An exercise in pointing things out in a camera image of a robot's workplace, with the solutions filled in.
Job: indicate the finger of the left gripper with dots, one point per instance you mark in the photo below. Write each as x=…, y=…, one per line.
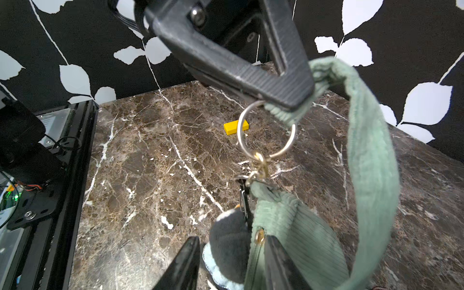
x=289, y=87

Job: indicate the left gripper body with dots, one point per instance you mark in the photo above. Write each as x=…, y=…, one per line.
x=238, y=26

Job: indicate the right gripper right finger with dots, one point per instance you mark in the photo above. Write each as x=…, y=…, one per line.
x=280, y=271

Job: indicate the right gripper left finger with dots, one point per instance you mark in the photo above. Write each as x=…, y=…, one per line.
x=182, y=273

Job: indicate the penguin plush keychain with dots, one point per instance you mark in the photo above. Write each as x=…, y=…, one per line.
x=225, y=256

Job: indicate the yellow block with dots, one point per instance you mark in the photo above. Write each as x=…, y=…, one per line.
x=232, y=127

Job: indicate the black aluminium rail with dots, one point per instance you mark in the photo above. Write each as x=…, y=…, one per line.
x=61, y=199

